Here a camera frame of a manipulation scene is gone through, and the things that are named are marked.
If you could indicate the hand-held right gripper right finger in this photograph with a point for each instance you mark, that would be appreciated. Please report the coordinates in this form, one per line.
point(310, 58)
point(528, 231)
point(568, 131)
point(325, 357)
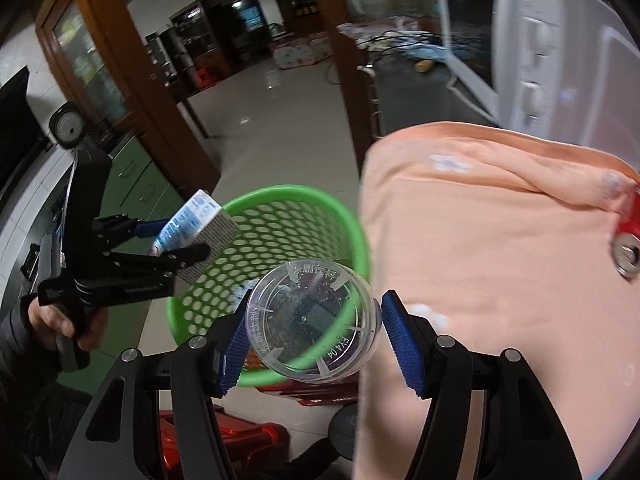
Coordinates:
point(400, 345)

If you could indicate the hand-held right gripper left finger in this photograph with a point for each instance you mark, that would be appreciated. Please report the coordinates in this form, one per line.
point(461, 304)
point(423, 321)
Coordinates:
point(232, 345)

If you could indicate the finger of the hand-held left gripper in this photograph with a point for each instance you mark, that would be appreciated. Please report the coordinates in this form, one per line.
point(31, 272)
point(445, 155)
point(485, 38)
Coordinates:
point(150, 230)
point(190, 254)

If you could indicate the blue white milk carton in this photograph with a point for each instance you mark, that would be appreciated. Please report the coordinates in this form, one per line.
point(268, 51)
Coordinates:
point(200, 222)

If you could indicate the clear plastic cup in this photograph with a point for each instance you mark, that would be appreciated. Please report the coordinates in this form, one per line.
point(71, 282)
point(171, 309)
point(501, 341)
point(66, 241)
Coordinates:
point(315, 320)

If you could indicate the green mesh basket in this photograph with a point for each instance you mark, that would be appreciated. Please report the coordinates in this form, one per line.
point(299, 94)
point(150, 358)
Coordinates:
point(305, 220)

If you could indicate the person's left hand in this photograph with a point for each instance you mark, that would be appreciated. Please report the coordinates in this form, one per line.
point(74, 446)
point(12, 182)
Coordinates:
point(50, 317)

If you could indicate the green drawer cabinet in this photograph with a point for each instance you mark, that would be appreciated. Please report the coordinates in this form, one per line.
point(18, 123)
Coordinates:
point(140, 175)

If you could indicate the red plastic stool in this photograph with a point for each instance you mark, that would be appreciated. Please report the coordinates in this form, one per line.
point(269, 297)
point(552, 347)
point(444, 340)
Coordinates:
point(220, 435)

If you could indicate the peach printed blanket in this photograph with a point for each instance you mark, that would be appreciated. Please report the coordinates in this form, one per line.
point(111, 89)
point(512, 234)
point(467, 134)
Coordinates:
point(490, 285)

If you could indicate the round dial scale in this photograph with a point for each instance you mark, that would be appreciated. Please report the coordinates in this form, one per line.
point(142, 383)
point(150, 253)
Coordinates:
point(67, 125)

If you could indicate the wooden glass cabinet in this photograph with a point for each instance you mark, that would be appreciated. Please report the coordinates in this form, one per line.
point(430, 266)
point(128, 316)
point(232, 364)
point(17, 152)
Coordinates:
point(125, 75)

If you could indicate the small red stool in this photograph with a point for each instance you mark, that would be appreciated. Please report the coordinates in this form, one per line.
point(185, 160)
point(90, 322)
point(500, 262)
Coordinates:
point(202, 76)

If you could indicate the dark display cabinet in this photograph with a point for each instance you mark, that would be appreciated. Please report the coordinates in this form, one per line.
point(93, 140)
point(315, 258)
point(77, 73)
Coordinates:
point(200, 45)

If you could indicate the polka-dot play fence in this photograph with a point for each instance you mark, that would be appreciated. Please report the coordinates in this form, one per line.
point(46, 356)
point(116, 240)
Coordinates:
point(300, 52)

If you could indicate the television screen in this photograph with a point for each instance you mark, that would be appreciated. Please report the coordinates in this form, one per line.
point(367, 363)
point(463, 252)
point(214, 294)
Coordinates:
point(250, 16)

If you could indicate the red cola can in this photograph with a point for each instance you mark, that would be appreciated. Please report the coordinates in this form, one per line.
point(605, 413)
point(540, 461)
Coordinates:
point(629, 240)

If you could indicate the crumpled plastic bag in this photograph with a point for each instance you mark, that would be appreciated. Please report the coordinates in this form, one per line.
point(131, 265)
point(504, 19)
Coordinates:
point(385, 27)

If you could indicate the white microwave oven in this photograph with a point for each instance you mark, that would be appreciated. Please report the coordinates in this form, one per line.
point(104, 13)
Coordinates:
point(550, 50)

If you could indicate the wooden door frame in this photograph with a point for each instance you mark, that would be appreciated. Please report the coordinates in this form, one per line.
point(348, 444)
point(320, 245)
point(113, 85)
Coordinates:
point(345, 85)

